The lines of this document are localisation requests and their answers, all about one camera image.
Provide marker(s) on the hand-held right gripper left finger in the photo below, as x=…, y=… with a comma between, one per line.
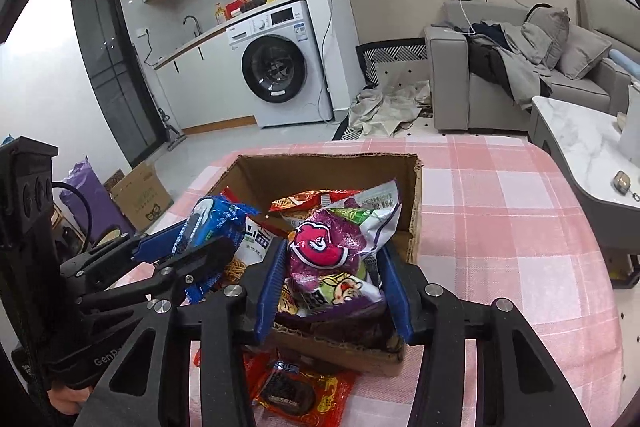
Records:
x=267, y=292

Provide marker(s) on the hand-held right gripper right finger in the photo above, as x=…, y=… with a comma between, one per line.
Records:
x=396, y=297

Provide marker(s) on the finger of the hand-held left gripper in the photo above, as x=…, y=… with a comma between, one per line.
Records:
x=200, y=262
x=155, y=244

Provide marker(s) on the blue cookie packet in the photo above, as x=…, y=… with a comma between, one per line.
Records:
x=215, y=222

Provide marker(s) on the purple packet with pink lips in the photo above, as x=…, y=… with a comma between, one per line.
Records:
x=320, y=247

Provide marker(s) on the brown cardboard box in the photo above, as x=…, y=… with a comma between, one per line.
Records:
x=310, y=177

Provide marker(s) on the person's left hand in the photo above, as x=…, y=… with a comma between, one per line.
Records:
x=67, y=399

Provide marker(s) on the printed cardboard box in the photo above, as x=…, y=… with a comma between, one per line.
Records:
x=142, y=197

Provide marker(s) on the white orange noodle snack packet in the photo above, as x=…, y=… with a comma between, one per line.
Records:
x=257, y=242

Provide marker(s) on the purple bag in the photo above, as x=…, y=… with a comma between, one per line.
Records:
x=75, y=207

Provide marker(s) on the red orange snack packet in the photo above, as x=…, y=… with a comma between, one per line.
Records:
x=300, y=204

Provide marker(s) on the red packet with dark cookie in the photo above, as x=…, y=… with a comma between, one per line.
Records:
x=295, y=394

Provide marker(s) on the stick vacuum cleaner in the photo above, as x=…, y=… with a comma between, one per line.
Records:
x=175, y=139

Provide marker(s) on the pink plaid tablecloth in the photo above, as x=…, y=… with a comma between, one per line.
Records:
x=500, y=227

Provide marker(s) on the white kitchen counter cabinet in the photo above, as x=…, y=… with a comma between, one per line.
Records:
x=210, y=87

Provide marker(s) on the dark glass door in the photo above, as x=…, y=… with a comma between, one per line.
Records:
x=120, y=77

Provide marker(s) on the crumpled beige cloth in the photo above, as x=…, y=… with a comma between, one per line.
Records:
x=385, y=107

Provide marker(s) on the white front-load washing machine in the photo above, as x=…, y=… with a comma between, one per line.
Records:
x=280, y=67

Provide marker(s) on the grey sofa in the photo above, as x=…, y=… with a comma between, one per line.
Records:
x=450, y=82

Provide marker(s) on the curved metal faucet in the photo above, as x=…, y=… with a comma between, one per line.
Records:
x=192, y=19

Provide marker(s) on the white marble coffee table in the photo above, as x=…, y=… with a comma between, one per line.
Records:
x=580, y=147

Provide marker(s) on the yellow bottle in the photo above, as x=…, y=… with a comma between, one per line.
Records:
x=220, y=14

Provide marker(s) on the red box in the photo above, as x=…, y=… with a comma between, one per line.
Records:
x=237, y=8

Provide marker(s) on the pile of dark grey clothes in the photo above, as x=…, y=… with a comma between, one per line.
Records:
x=515, y=67

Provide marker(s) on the grey pillow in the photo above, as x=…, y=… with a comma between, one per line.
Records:
x=547, y=37

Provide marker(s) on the beige pillow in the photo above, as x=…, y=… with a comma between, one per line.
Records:
x=582, y=52

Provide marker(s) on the light blue roll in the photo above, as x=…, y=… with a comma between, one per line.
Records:
x=625, y=62

